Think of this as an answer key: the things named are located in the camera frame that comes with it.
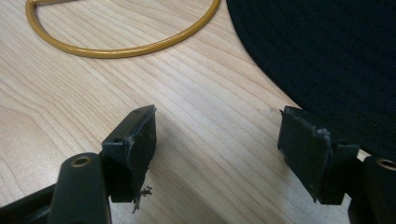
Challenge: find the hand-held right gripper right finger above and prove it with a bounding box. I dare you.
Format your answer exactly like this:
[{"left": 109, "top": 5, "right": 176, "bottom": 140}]
[{"left": 276, "top": 105, "right": 361, "bottom": 205}]

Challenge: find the gold metal ring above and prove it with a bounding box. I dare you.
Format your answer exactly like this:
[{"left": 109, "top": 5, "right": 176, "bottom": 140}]
[{"left": 25, "top": 0, "right": 222, "bottom": 60}]

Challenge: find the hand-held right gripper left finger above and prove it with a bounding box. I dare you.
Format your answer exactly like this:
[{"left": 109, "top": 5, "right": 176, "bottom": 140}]
[{"left": 101, "top": 105, "right": 158, "bottom": 214}]

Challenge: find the black round woven mat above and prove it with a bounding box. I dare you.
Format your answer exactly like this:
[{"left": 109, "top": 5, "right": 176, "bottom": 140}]
[{"left": 225, "top": 0, "right": 396, "bottom": 161}]

